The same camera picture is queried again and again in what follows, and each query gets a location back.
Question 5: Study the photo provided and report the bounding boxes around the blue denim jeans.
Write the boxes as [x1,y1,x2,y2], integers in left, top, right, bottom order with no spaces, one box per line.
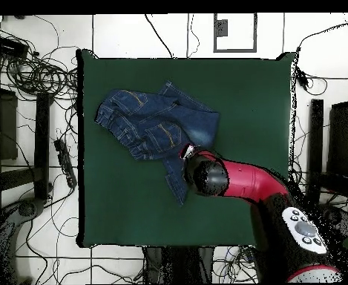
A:
[94,80,221,206]

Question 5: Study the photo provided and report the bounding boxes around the dark green table cloth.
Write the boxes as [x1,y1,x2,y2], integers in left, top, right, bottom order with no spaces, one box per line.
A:
[76,49,296,249]

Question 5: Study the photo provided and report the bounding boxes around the black power strip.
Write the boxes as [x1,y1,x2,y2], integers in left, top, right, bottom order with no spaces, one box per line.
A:
[53,138,79,189]

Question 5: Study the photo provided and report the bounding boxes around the black power adapter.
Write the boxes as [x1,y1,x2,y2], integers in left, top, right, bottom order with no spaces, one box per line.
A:
[295,69,310,91]

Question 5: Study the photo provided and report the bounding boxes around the grey round stand base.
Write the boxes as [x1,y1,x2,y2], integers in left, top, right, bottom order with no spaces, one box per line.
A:
[0,197,46,284]

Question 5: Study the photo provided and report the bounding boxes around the black box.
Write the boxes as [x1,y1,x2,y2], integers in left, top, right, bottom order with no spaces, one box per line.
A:
[0,34,30,59]

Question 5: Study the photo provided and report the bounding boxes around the thin black cable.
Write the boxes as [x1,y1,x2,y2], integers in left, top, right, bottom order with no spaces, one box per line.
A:
[186,13,200,59]

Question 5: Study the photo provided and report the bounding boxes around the thick black cable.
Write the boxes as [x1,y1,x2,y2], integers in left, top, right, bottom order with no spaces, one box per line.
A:
[144,13,174,59]

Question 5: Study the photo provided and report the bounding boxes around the black table frame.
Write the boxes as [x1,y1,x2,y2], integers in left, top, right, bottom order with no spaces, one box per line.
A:
[0,66,54,203]
[305,75,348,206]

